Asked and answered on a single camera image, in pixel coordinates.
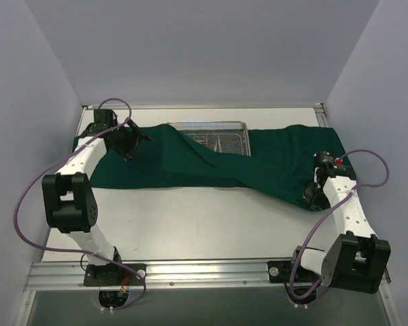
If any green surgical drape cloth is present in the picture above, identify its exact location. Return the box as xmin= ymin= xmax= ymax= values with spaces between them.
xmin=90 ymin=124 xmax=345 ymax=210

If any metal mesh instrument tray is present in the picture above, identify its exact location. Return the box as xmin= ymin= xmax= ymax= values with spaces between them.
xmin=168 ymin=121 xmax=251 ymax=156

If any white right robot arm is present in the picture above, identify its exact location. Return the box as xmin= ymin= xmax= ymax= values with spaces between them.
xmin=288 ymin=162 xmax=391 ymax=300

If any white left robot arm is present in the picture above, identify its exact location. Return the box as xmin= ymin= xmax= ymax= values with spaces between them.
xmin=41 ymin=109 xmax=152 ymax=285

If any steel forceps clamp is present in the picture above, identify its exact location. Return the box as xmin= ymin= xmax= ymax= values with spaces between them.
xmin=214 ymin=134 xmax=224 ymax=153

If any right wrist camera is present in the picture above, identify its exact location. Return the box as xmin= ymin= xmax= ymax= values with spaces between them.
xmin=314 ymin=151 xmax=354 ymax=173

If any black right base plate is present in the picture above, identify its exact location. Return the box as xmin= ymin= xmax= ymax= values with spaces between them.
xmin=267 ymin=259 xmax=318 ymax=284

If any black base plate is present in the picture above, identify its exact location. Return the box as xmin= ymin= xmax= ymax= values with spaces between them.
xmin=267 ymin=259 xmax=318 ymax=284
xmin=83 ymin=264 xmax=143 ymax=287

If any aluminium front rail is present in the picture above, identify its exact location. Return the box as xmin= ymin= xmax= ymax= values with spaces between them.
xmin=22 ymin=254 xmax=392 ymax=292

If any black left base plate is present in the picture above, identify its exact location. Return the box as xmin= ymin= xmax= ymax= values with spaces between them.
xmin=83 ymin=264 xmax=143 ymax=287

